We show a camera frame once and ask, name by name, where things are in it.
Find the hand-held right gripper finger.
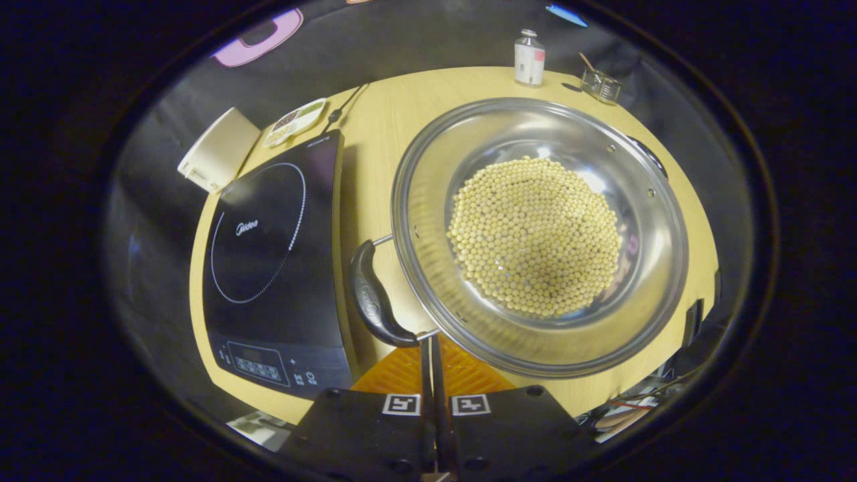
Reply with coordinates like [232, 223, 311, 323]
[432, 335, 597, 479]
[281, 335, 439, 479]

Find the pile of yellow soybeans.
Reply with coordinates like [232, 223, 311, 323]
[447, 156, 623, 319]

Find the black induction cooktop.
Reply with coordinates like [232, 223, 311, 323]
[202, 130, 356, 401]

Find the steel pot with black handles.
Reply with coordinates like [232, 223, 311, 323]
[349, 97, 690, 380]

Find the dark flat object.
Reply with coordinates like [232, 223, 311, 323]
[682, 299, 705, 350]

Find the white divided dish of beans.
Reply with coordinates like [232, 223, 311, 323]
[264, 98, 328, 148]

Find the white toaster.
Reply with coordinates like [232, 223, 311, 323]
[177, 107, 262, 195]

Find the clear bottle with pink label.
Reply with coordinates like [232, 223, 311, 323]
[514, 29, 546, 86]

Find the small glass jar with stick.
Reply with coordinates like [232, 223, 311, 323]
[578, 52, 622, 104]

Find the black power cable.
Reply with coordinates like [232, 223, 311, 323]
[321, 82, 370, 133]

